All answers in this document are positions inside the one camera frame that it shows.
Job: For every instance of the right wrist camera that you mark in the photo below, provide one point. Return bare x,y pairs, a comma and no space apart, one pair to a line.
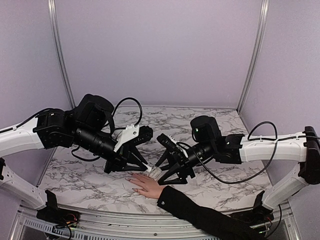
171,144

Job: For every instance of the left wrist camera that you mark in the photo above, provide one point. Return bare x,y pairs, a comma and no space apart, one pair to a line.
133,135

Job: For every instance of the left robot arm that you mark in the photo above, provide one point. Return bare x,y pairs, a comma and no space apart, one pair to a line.
89,126

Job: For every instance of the front aluminium rail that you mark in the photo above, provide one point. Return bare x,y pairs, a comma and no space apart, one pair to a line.
105,225

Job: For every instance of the right aluminium frame post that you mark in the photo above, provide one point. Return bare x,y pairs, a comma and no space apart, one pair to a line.
258,42

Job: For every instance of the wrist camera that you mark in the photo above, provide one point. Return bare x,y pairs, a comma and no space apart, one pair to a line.
171,144
133,135

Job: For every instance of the person's bare hand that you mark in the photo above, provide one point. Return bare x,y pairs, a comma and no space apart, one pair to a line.
145,186

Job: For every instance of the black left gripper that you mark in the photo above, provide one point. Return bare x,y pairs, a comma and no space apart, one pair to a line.
125,156

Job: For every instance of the left aluminium frame post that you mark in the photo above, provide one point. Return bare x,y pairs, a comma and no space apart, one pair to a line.
59,52

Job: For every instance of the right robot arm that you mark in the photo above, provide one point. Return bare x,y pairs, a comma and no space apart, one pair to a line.
302,147

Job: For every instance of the clear nail polish bottle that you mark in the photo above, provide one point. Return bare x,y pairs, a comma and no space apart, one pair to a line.
155,173

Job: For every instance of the aluminium frame post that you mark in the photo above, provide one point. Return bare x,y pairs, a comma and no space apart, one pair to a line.
59,52
258,42

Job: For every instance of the black sleeved forearm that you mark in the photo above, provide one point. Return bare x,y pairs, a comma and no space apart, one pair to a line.
206,219

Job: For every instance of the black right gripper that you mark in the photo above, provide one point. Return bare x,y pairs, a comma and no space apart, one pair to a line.
182,167

